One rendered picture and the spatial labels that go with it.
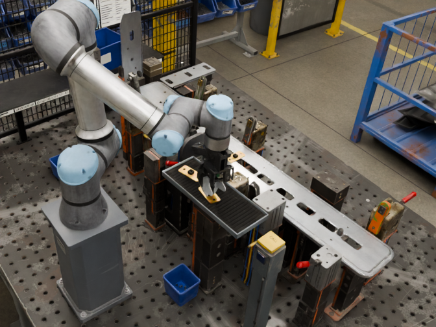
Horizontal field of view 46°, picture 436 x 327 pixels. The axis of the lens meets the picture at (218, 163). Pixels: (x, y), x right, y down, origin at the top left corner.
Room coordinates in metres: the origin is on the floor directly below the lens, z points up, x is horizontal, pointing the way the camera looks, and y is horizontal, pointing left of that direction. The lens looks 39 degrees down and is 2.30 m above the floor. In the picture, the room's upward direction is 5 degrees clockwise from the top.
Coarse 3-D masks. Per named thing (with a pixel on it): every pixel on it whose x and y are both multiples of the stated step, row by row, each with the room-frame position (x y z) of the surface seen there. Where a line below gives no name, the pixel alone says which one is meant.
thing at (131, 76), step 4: (132, 72) 1.87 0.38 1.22; (140, 72) 1.87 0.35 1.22; (128, 76) 1.86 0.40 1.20; (132, 76) 1.84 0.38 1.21; (136, 76) 1.84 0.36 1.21; (140, 76) 1.87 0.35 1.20; (128, 80) 1.83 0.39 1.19; (132, 80) 1.84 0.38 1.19; (136, 80) 1.84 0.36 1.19; (132, 84) 1.85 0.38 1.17; (136, 84) 1.84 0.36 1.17; (136, 88) 1.84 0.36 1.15; (140, 92) 1.86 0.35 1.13
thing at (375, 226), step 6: (384, 204) 1.32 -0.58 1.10; (390, 204) 1.32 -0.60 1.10; (378, 210) 1.32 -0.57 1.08; (384, 210) 1.31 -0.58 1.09; (378, 216) 1.31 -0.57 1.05; (384, 216) 1.30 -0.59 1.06; (372, 222) 1.31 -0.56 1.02; (378, 222) 1.30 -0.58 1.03; (372, 228) 1.30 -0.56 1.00; (378, 228) 1.29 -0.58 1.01
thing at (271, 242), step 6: (270, 234) 1.08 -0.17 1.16; (258, 240) 1.05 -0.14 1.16; (264, 240) 1.05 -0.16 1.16; (270, 240) 1.06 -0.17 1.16; (276, 240) 1.06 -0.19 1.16; (282, 240) 1.06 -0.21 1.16; (264, 246) 1.03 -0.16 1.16; (270, 246) 1.03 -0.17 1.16; (276, 246) 1.04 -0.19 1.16; (270, 252) 1.02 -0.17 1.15
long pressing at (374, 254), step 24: (144, 96) 2.03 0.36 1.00; (240, 144) 1.73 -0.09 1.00; (240, 168) 1.57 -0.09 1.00; (288, 192) 1.46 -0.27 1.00; (312, 192) 1.47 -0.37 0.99; (288, 216) 1.32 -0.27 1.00; (312, 216) 1.34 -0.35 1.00; (336, 216) 1.35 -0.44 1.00; (312, 240) 1.23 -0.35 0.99; (336, 240) 1.23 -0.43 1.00; (360, 240) 1.24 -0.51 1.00; (360, 264) 1.13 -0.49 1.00; (384, 264) 1.15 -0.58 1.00
